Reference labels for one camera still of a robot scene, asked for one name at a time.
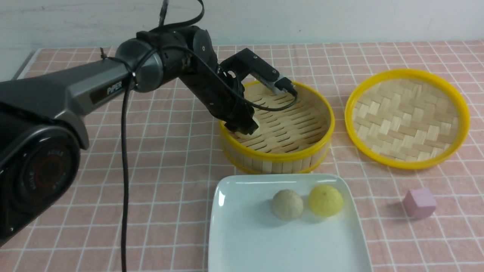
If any pink cube block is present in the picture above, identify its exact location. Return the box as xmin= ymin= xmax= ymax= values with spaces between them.
xmin=402 ymin=188 xmax=437 ymax=219

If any pink checkered tablecloth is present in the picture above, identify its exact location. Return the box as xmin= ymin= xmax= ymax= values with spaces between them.
xmin=1 ymin=41 xmax=483 ymax=272

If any yellow steamed bun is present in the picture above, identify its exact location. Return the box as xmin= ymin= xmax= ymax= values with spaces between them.
xmin=308 ymin=185 xmax=344 ymax=217

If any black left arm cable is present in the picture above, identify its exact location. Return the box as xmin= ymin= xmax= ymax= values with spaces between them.
xmin=99 ymin=0 xmax=299 ymax=272

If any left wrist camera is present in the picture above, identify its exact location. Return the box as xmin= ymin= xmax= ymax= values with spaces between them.
xmin=220 ymin=48 xmax=297 ymax=95

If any white steamed bun back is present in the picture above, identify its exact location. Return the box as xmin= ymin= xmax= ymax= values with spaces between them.
xmin=271 ymin=189 xmax=304 ymax=221

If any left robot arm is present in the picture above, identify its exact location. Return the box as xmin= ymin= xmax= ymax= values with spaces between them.
xmin=1 ymin=26 xmax=259 ymax=245

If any bamboo steamer basket yellow rim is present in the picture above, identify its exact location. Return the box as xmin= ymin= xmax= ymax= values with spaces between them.
xmin=219 ymin=82 xmax=335 ymax=174

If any bamboo steamer lid yellow rim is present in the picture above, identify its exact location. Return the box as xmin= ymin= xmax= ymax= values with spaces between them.
xmin=344 ymin=69 xmax=470 ymax=169

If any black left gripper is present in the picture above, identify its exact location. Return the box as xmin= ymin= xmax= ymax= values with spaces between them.
xmin=179 ymin=57 xmax=257 ymax=135

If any white square plate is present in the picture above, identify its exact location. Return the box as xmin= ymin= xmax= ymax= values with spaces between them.
xmin=208 ymin=173 xmax=373 ymax=272

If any white steamed bun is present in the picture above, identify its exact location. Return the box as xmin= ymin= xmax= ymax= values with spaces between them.
xmin=271 ymin=189 xmax=304 ymax=221
xmin=251 ymin=116 xmax=261 ymax=137

